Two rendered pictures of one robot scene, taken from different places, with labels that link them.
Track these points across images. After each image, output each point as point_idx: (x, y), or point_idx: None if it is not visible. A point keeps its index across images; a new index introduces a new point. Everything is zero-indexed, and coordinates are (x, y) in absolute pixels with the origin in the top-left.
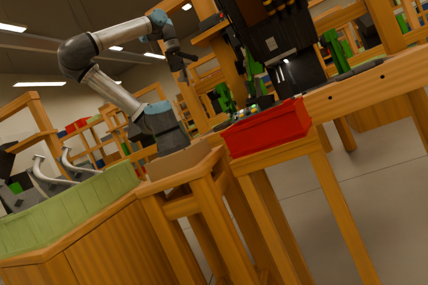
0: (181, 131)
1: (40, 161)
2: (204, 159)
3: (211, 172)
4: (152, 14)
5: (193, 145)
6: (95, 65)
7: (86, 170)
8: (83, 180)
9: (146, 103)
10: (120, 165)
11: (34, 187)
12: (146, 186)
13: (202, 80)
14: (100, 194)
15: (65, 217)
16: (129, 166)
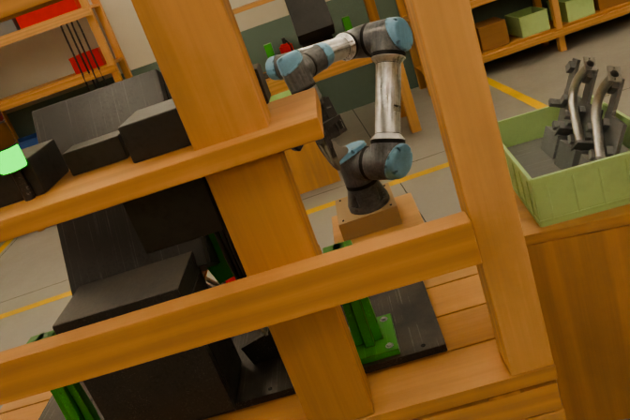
0: (348, 193)
1: (581, 72)
2: (336, 225)
3: None
4: None
5: (336, 207)
6: (371, 59)
7: (592, 134)
8: (576, 142)
9: (372, 137)
10: (521, 173)
11: (579, 98)
12: (395, 197)
13: (418, 225)
14: (512, 176)
15: None
16: (531, 190)
